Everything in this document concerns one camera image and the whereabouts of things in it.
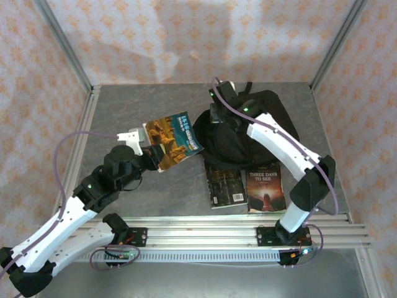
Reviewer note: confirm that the black paperback book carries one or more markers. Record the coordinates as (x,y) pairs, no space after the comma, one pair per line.
(224,186)

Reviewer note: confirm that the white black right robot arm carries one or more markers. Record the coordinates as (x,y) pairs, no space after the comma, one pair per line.
(279,142)

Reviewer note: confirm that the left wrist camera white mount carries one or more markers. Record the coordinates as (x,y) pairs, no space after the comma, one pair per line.
(130,139)

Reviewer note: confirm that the aluminium frame post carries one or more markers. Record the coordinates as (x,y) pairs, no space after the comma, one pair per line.
(339,43)
(64,43)

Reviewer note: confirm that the small lit circuit board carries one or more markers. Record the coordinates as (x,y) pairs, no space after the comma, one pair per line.
(122,255)
(304,252)

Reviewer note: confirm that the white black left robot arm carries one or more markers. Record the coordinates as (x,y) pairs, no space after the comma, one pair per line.
(56,226)

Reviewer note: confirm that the Three Days To See book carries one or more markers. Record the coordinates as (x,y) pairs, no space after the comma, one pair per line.
(266,189)

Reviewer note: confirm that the National Geography book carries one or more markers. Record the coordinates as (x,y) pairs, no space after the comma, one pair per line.
(176,133)

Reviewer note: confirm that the black fabric backpack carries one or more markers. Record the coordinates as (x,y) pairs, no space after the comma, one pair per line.
(273,105)

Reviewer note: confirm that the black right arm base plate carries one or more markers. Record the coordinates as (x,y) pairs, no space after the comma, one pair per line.
(263,237)

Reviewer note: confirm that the grey metal sheet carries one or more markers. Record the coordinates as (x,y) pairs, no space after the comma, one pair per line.
(201,279)

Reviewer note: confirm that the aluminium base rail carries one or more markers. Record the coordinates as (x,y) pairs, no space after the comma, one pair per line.
(201,232)

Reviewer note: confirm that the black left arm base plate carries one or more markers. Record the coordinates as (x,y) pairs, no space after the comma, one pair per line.
(139,237)

